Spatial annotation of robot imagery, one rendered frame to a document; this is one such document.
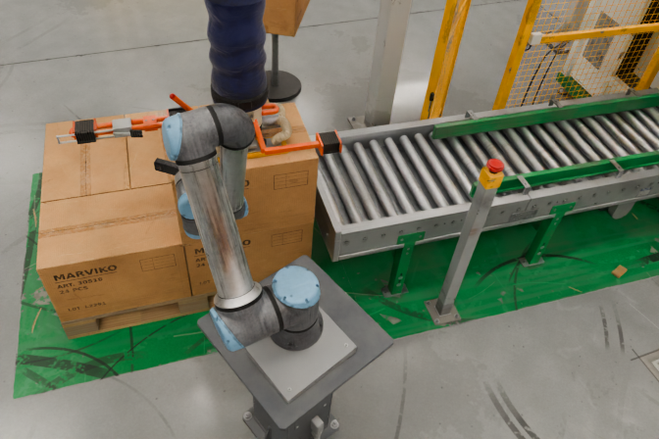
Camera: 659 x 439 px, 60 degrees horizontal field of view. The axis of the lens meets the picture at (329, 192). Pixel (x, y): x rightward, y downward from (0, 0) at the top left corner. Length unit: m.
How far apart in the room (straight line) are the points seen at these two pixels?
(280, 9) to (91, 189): 1.64
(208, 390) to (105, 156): 1.26
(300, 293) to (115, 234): 1.16
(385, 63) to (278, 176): 1.53
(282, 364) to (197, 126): 0.85
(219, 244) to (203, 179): 0.20
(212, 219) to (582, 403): 2.08
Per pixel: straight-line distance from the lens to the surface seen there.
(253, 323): 1.77
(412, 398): 2.84
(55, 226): 2.81
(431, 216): 2.71
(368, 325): 2.10
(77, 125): 2.39
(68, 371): 3.00
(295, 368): 1.96
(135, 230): 2.69
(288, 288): 1.79
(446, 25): 3.03
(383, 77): 3.75
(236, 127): 1.61
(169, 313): 3.03
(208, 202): 1.62
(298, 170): 2.39
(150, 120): 2.37
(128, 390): 2.88
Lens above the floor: 2.51
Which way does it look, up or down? 45 degrees down
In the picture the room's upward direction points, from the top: 5 degrees clockwise
